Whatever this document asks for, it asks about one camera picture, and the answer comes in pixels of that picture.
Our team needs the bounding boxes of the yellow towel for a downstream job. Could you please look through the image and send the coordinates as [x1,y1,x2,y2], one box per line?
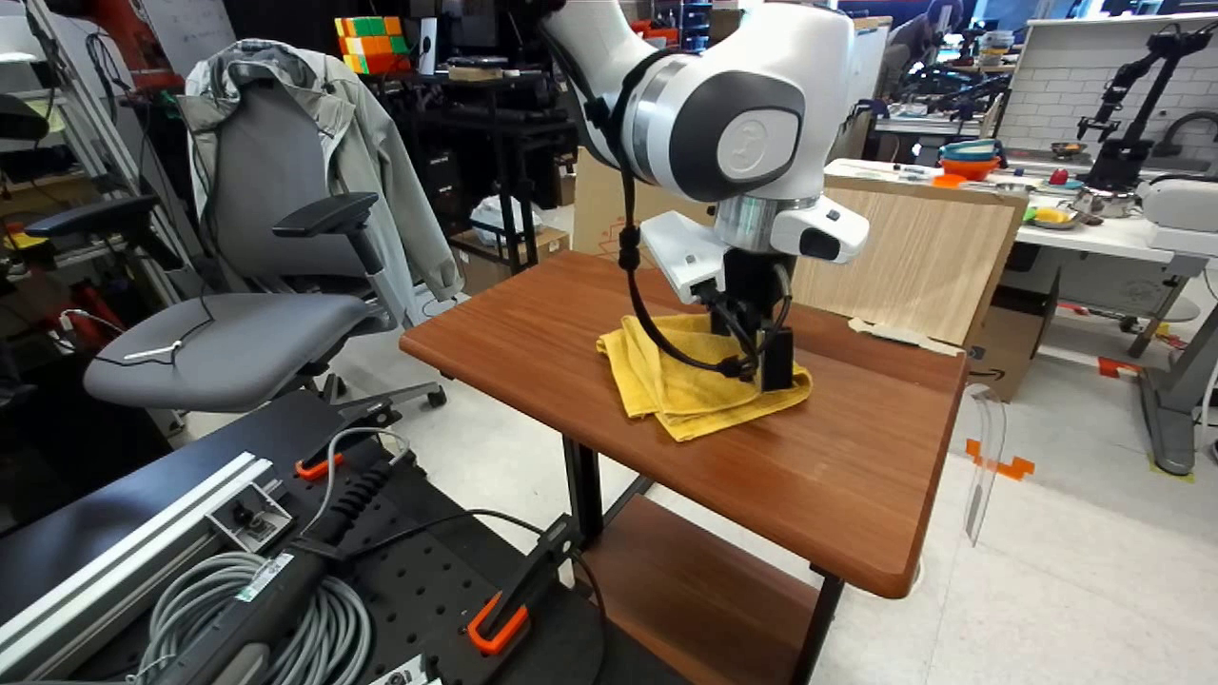
[592,307,817,449]

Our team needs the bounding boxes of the grey office chair with armrests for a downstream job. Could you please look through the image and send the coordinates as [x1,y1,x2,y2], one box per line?
[80,72,448,430]

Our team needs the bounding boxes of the brown wooden desk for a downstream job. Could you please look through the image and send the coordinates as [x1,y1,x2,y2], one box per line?
[561,435,850,685]

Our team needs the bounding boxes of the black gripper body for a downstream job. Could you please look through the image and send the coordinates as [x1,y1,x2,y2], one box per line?
[719,242,800,339]

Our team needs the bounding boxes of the small aluminium bracket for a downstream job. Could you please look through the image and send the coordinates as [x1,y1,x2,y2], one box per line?
[207,479,297,547]

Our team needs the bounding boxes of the long aluminium extrusion rail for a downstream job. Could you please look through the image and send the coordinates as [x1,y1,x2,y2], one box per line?
[0,449,278,682]

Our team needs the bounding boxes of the wooden lower table shelf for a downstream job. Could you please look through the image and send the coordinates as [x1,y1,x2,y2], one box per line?
[575,488,821,685]

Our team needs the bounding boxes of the black clamp orange handle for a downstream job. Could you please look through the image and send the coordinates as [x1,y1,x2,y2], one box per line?
[287,443,354,492]
[462,509,583,662]

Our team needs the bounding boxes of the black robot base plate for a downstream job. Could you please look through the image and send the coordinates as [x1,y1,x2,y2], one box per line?
[0,384,613,685]

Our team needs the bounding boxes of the black metal cart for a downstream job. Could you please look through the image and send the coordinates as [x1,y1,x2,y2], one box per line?
[392,60,583,278]

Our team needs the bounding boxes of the colourful block stack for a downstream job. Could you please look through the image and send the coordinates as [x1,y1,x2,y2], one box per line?
[332,13,413,79]

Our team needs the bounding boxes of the brown box under work table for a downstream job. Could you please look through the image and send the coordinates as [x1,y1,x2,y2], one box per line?
[968,271,1060,407]

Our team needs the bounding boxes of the orange round object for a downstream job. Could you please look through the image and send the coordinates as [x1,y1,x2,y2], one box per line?
[937,142,1003,184]

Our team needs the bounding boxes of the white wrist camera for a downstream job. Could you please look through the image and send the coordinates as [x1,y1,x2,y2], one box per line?
[767,191,875,268]

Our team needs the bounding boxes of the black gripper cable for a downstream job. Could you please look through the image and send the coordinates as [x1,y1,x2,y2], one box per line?
[613,48,765,384]

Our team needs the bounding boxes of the beige jacket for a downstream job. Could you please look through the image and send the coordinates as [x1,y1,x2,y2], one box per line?
[181,35,467,328]

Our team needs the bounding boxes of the white perforated panel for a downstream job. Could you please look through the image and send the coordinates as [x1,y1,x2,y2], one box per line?
[992,13,1218,162]

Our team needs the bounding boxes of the grey cable bundle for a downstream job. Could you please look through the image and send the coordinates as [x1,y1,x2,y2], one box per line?
[127,421,378,685]

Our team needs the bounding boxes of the large brown cardboard box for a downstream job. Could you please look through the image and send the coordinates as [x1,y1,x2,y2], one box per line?
[572,150,1029,363]

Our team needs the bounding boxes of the white work table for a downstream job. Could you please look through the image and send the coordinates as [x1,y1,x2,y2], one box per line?
[821,155,1218,479]

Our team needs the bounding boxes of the white wrist mount box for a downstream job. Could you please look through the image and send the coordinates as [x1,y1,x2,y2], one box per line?
[634,205,732,307]

